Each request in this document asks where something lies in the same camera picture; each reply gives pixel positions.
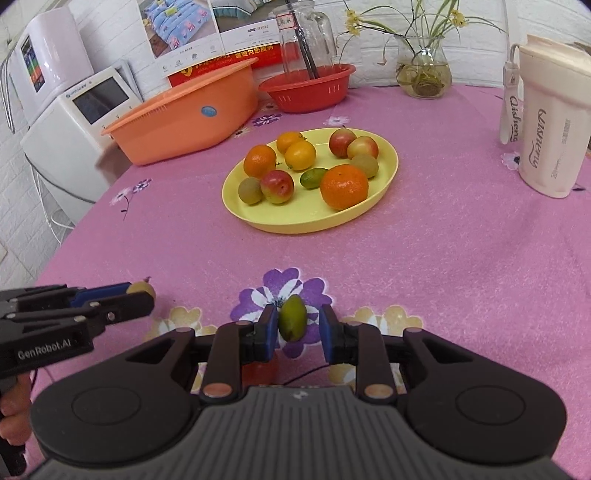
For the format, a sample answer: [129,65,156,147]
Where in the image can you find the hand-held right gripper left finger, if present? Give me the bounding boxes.
[124,304,279,401]

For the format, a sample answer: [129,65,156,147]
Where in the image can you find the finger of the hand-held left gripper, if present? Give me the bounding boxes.
[0,282,133,309]
[0,292,156,343]

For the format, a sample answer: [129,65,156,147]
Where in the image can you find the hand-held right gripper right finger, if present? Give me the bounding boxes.
[320,303,476,401]

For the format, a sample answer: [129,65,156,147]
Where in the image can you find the yellow green round fruit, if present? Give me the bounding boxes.
[127,277,157,298]

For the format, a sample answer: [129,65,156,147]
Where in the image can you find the green oval fruit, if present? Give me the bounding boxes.
[278,294,308,343]

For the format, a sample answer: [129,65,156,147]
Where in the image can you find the yellow plastic plate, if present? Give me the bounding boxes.
[222,128,399,234]

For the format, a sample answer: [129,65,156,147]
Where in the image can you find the large orange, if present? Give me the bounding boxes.
[320,164,370,212]

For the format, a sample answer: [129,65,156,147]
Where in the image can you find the brown green kiwi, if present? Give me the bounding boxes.
[351,154,380,179]
[238,177,265,205]

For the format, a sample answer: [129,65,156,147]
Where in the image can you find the person's left hand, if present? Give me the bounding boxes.
[0,381,34,448]

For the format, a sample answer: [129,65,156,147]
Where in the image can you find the red round fruit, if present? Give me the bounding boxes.
[242,353,280,385]

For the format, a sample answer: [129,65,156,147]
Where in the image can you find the white appliance with screen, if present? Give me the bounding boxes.
[21,67,144,215]

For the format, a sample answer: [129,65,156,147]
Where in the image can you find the pink floral tablecloth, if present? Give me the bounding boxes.
[28,83,591,480]

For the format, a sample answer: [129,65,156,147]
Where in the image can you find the red-yellow apple front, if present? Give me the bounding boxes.
[260,169,295,205]

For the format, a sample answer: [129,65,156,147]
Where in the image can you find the red-yellow apple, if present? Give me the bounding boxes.
[260,169,295,205]
[346,136,380,161]

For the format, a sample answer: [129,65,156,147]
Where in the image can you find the small green lime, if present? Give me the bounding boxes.
[300,169,329,189]

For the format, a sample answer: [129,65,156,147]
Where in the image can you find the small orange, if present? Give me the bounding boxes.
[276,131,306,154]
[243,144,278,179]
[284,141,317,171]

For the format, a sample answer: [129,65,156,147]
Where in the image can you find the orange plastic basin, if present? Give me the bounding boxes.
[102,62,259,167]

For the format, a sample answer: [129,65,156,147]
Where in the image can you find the red-yellow apple right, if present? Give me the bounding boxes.
[346,136,380,161]

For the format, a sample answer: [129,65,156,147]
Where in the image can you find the red apple back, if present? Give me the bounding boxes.
[329,128,358,158]

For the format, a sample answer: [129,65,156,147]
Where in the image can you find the red plastic basket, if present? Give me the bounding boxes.
[259,64,357,114]

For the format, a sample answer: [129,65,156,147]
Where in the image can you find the white water purifier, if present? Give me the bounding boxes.
[8,7,95,125]

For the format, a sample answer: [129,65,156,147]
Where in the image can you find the glass vase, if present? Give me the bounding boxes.
[396,34,452,99]

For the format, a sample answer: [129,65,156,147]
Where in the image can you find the glass pitcher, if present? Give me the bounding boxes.
[272,0,339,80]

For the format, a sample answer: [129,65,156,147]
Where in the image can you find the black chopstick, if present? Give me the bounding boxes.
[284,0,317,79]
[287,0,320,78]

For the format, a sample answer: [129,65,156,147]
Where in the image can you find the yellow flowered green plant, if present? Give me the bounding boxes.
[336,0,506,65]

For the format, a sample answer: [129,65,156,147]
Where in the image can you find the black cable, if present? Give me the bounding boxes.
[281,364,333,386]

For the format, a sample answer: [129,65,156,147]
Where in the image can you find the bedding wall poster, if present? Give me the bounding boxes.
[139,0,296,72]

